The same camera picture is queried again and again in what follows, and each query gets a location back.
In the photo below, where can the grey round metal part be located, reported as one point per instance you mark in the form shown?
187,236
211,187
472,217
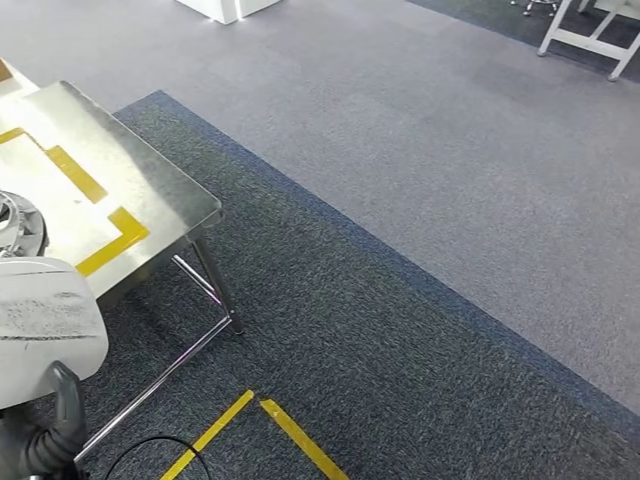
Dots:
25,225

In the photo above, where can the metal chair casters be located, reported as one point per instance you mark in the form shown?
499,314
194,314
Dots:
537,6

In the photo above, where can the brown cardboard box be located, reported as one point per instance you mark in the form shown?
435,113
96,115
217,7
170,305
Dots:
4,71

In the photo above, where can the white curved shell part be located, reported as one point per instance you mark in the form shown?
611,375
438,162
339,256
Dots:
45,318

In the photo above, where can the yellow floor tape outline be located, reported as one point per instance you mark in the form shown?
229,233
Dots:
300,437

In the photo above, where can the steel workbench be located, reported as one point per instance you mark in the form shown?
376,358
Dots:
125,166

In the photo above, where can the yellow tape on workbench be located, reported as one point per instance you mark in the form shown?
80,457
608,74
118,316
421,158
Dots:
125,232

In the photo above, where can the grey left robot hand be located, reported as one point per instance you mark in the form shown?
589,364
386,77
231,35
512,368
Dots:
70,404

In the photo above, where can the white table frame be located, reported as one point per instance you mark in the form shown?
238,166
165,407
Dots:
585,43

